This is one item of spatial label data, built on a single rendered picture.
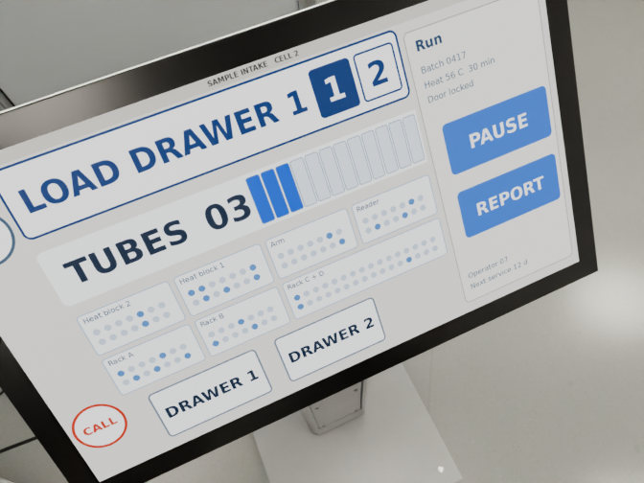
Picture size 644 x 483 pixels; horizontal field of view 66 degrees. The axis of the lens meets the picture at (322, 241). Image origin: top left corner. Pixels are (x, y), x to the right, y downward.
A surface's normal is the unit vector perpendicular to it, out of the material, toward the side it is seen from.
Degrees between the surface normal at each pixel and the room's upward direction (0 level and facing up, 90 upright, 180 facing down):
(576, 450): 0
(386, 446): 3
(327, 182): 50
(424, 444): 5
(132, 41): 90
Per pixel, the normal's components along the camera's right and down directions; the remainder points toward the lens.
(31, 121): 0.27, 0.29
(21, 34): -0.16, 0.87
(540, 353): -0.06, -0.48
